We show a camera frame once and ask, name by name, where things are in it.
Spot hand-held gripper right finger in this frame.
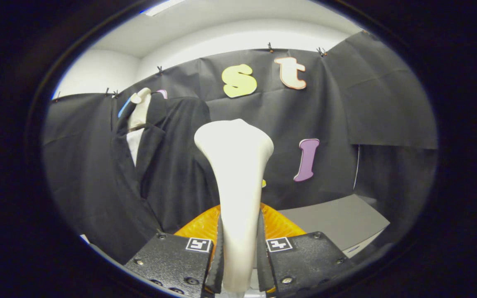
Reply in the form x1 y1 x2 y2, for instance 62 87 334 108
257 203 357 295

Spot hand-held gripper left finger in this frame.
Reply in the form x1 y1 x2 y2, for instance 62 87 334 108
123 205 225 298

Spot black suit jacket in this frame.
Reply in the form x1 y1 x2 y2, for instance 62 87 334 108
63 96 222 265

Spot white garment steamer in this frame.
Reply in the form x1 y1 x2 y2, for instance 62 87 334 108
194 119 275 293

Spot grey cabinet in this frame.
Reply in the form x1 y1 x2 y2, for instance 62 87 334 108
278 194 390 258

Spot white mannequin torso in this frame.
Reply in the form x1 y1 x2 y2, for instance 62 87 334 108
126 88 152 166

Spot black backdrop cloth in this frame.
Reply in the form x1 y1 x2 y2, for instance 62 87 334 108
42 31 438 249

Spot thin white wall cable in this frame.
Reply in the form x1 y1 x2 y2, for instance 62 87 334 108
353 145 360 190

